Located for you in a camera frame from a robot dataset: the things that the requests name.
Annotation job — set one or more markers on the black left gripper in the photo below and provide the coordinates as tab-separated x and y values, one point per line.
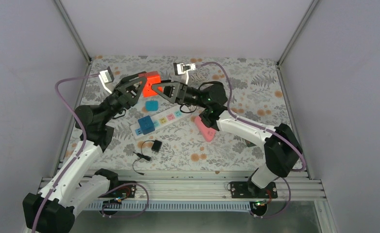
122	94

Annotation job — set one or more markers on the white long power strip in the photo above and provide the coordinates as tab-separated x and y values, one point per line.
161	120

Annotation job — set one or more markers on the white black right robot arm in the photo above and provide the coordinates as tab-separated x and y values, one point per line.
280	146

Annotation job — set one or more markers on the orange cube socket adapter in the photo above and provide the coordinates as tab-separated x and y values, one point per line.
152	77

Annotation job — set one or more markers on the black small charger with cable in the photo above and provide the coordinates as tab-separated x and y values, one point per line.
154	148

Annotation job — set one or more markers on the pink power strip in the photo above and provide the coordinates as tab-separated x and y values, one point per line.
207	133

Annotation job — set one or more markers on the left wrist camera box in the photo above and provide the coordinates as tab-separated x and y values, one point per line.
107	78

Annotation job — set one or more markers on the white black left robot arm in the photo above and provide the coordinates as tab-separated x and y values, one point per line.
56	206

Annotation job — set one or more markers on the aluminium front rail base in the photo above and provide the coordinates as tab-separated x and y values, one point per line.
212	190

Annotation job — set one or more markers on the dark green cube socket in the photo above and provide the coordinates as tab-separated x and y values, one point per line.
249	144

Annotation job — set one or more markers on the blue cube socket adapter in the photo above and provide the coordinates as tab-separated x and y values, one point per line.
146	125

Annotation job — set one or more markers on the floral patterned table mat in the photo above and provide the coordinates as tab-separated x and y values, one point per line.
255	92

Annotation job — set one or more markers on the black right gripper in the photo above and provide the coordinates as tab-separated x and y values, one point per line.
178	92

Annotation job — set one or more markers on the aluminium corner frame rail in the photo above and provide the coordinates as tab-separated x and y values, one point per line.
72	29

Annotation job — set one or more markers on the cyan flat plug adapter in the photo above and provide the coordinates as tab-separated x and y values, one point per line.
151	105

